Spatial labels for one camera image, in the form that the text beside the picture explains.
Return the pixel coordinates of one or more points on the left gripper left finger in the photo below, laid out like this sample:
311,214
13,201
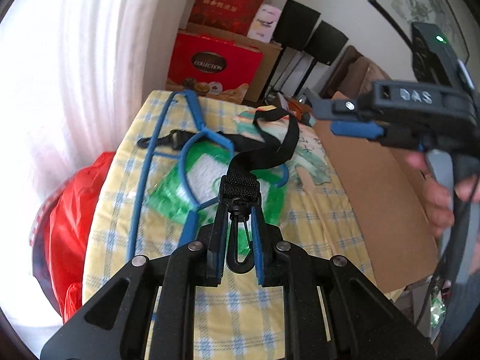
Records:
217,246

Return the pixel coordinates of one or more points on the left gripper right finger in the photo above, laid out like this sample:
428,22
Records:
265,238

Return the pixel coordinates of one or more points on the green packaged towel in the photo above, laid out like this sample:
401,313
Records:
206,164

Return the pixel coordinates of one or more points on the painted paper hand fan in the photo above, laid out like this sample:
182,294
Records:
309,153

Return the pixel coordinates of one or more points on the person's right hand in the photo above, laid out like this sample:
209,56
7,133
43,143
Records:
438,200

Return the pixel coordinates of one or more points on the large cardboard box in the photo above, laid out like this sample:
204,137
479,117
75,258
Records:
386,197

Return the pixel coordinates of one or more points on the brown sofa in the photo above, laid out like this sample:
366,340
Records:
353,75

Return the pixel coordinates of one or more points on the framed ink painting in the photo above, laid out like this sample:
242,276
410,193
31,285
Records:
402,13

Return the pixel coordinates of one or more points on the right black speaker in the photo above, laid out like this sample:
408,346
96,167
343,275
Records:
324,46

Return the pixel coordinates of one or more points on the black speaker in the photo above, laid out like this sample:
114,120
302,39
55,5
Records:
324,46
294,27

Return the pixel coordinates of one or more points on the red plastic bag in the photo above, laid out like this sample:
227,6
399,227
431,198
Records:
60,235

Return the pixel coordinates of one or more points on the left black speaker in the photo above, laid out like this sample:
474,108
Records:
294,27

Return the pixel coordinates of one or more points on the red collection gift box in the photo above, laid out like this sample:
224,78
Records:
212,67

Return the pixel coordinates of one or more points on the pink white small box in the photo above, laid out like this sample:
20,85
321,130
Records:
264,23

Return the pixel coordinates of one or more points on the red gift bag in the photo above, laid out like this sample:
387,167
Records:
234,16

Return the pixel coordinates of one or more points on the white curtain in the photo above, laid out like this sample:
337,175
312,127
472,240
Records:
73,75

